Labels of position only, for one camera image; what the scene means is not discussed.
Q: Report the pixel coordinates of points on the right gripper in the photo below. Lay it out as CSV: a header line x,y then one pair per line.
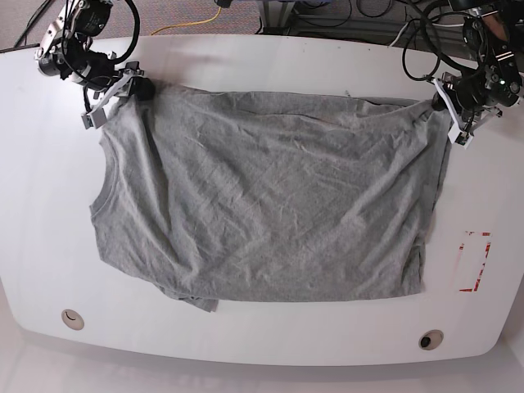
x,y
125,83

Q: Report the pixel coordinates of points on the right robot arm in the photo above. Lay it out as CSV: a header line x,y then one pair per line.
x,y
65,51

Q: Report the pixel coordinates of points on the aluminium frame rail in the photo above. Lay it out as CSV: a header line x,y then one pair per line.
x,y
389,23

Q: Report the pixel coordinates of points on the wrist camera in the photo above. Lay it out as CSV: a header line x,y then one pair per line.
x,y
460,137
94,119

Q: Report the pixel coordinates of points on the table cable grommet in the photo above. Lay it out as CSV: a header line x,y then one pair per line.
x,y
72,319
431,340

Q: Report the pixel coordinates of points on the left table cable grommet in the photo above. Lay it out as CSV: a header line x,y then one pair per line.
x,y
72,319

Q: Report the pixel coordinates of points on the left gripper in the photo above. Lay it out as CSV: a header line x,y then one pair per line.
x,y
467,109

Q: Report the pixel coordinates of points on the right table cable grommet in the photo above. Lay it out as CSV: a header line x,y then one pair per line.
x,y
431,340

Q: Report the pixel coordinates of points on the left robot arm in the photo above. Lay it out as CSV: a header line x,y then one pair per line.
x,y
490,32

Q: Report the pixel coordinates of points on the red tape rectangle marking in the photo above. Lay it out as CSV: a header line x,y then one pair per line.
x,y
473,252

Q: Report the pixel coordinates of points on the grey Hugging Face t-shirt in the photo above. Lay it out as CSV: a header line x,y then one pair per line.
x,y
270,197

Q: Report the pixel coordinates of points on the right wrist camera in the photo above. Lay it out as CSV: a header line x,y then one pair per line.
x,y
94,119

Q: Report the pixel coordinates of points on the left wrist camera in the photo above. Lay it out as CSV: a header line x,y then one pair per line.
x,y
460,137

